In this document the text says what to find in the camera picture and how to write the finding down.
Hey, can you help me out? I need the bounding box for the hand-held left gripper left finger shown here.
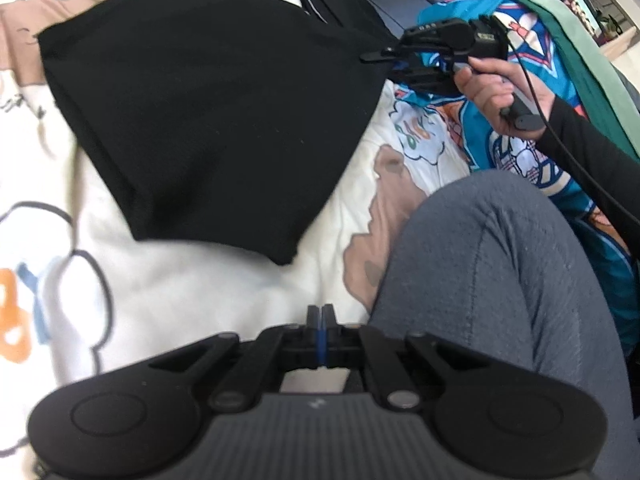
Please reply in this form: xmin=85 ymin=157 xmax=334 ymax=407
xmin=145 ymin=304 xmax=321 ymax=411

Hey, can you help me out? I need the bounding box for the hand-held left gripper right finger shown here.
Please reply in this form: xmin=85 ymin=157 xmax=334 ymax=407
xmin=320 ymin=304 xmax=497 ymax=410

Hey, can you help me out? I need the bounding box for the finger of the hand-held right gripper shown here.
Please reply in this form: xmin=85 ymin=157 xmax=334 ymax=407
xmin=360 ymin=46 xmax=416 ymax=63
xmin=390 ymin=66 xmax=459 ymax=96

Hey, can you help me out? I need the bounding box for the plain black garment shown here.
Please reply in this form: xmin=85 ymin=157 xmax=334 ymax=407
xmin=37 ymin=0 xmax=399 ymax=267

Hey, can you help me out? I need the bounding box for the person's right forearm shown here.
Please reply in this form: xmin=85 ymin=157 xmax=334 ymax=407
xmin=532 ymin=94 xmax=640 ymax=242

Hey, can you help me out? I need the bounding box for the stack of folded black clothes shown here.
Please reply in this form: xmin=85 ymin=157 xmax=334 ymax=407
xmin=299 ymin=0 xmax=402 ymax=44

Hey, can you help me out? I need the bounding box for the person's right hand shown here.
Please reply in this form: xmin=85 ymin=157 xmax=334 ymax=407
xmin=452 ymin=56 xmax=557 ymax=141

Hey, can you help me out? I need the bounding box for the grey bag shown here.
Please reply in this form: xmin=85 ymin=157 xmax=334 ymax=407
xmin=357 ymin=0 xmax=437 ymax=44

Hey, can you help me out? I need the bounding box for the green cloth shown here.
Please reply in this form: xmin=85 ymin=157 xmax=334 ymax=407
xmin=492 ymin=0 xmax=640 ymax=157

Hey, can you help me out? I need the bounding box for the cream printed bed sheet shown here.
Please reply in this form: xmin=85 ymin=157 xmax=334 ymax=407
xmin=0 ymin=0 xmax=482 ymax=480

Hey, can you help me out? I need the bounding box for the person's grey trouser leg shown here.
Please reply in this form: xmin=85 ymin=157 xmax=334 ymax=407
xmin=367 ymin=170 xmax=640 ymax=480

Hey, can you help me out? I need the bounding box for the teal printed cloth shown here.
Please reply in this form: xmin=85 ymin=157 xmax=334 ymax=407
xmin=392 ymin=0 xmax=640 ymax=347

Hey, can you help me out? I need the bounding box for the black cable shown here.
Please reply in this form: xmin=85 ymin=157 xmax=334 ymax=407
xmin=492 ymin=15 xmax=640 ymax=241

